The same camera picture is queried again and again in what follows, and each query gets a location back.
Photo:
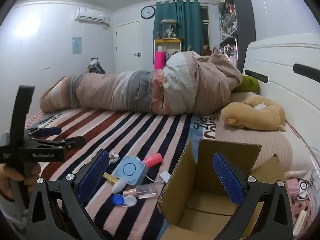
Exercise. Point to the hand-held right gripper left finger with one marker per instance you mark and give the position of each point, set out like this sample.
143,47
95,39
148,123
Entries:
92,177

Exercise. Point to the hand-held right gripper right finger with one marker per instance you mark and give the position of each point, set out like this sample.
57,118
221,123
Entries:
227,182

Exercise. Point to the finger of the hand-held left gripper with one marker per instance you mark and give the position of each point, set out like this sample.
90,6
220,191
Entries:
72,141
51,130

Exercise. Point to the gold lipstick tube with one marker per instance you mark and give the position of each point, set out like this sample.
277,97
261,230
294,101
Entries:
110,178

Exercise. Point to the cardboard box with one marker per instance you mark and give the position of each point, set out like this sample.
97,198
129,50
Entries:
205,170

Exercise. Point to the small white bottle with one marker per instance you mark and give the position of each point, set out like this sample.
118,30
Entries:
118,186

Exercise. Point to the small white clip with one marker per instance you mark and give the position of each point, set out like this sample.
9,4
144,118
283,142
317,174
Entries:
114,156

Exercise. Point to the light blue square device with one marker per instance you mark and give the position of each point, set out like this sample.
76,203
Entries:
130,171

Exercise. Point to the blue white contact lens case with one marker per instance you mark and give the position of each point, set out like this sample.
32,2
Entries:
125,201

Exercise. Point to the clear perfume bottle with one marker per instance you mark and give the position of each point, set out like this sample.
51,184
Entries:
143,191

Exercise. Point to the pink tube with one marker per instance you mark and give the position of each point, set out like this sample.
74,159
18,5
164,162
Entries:
152,158

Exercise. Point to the person's left hand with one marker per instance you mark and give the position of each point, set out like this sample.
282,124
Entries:
11,182

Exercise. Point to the striped blanket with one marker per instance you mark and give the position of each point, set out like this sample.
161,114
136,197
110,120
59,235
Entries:
125,135

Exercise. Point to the small pink box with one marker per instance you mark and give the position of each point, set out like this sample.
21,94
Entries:
296,183

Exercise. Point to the tan plush toy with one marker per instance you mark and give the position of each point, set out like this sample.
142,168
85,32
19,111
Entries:
252,115

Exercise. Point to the white flat tube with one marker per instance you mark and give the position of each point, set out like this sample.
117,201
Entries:
300,221

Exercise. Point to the rolled pink grey duvet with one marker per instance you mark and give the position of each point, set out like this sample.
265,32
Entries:
150,90

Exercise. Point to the green plush toy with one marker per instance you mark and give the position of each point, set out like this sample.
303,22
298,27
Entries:
246,83

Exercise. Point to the white door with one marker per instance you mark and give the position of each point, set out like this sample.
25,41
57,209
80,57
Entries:
127,47

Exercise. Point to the pink cylinder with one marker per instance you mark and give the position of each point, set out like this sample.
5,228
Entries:
159,60

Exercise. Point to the white air conditioner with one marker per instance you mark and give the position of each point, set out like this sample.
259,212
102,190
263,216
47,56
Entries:
89,15

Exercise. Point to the pink hanging clothes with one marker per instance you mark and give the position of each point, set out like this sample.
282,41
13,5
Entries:
231,52

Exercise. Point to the white bed headboard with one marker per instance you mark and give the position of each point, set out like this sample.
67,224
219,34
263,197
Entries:
282,62

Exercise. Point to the brown plush toy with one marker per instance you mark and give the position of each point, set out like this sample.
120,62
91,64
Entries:
206,51

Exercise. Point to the yellow shelf unit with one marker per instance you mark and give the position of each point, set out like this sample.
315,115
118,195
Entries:
167,46

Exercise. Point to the glass display case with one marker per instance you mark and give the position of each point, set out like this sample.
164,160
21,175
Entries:
169,28

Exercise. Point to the teal curtain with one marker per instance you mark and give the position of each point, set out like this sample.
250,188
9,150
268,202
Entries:
178,25

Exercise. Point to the window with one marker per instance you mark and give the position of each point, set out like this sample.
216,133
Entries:
204,25

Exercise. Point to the dark bookshelf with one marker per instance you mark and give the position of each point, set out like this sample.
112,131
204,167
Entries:
235,22

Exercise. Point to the blue wall poster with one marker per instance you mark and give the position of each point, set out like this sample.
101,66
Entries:
77,45

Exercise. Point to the round wall clock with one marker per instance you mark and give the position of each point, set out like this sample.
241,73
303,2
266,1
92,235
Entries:
147,12

